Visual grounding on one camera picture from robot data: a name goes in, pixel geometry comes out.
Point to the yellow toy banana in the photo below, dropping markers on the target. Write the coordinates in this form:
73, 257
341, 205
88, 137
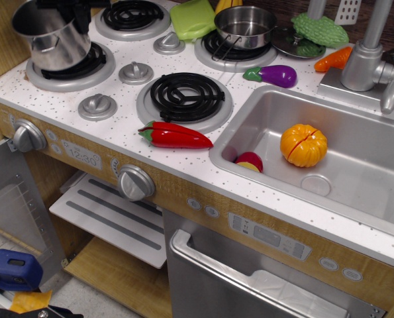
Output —
225, 4

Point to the open silver oven door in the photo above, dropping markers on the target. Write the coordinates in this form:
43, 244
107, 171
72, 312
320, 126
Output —
25, 224

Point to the silver dishwasher door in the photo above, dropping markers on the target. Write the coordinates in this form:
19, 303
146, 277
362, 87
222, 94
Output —
211, 275

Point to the orange toy pumpkin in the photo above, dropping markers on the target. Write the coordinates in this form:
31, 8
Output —
303, 145

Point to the orange toy carrot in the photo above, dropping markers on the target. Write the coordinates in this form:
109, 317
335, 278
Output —
337, 59

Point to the yellow tape piece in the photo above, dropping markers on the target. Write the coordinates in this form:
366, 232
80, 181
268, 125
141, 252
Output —
25, 301

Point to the back left black burner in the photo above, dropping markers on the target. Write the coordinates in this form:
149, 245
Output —
130, 21

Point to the green toy bitter gourd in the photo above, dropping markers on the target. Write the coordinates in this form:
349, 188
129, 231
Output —
323, 31

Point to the silver oven dial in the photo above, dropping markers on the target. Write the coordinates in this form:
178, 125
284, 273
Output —
28, 136
134, 184

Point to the silver toy faucet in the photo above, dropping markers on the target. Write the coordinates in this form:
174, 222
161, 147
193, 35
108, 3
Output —
366, 79

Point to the front left black burner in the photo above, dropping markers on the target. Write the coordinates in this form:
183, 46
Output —
97, 67

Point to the blue plastic clamp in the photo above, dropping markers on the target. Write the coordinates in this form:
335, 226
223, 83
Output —
19, 272

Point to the red toy chili pepper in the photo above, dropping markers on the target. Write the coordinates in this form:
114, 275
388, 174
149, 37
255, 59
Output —
170, 135

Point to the silver oven dial right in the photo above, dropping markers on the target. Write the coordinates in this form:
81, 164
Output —
134, 184

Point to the white oven rack shelf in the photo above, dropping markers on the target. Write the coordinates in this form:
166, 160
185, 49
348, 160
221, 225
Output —
98, 208

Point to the purple toy eggplant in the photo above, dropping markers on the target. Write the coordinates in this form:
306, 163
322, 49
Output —
279, 75

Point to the back right black burner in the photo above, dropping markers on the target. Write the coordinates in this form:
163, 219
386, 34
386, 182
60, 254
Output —
213, 53

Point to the red yellow toy fruit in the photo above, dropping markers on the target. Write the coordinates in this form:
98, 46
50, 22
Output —
251, 161

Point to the silver stovetop knob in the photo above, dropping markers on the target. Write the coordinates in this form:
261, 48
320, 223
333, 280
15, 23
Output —
169, 44
136, 73
97, 107

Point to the silver oven dial left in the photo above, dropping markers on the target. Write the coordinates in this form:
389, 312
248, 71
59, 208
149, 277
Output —
28, 136

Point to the steel pot lid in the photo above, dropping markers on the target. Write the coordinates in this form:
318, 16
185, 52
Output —
289, 42

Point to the silver toy sink basin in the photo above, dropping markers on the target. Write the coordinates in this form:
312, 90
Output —
356, 177

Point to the white slotted spatula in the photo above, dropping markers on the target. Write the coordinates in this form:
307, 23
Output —
347, 13

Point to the silver stovetop knob back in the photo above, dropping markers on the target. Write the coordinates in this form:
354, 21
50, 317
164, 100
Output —
169, 44

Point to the silver stovetop knob middle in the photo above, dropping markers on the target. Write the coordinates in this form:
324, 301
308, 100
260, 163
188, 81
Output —
136, 73

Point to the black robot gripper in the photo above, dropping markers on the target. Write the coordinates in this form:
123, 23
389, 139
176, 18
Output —
81, 10

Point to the black burner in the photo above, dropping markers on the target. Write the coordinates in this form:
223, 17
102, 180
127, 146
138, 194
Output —
213, 53
97, 67
197, 102
130, 21

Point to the front right black burner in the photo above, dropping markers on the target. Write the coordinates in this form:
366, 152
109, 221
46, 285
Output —
197, 102

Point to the tall stainless steel pot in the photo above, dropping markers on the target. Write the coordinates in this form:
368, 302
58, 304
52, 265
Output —
54, 45

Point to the small steel saucepan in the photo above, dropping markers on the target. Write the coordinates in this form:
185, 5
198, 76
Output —
245, 27

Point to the silver stovetop knob front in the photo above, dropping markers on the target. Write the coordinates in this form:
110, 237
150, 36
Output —
97, 107

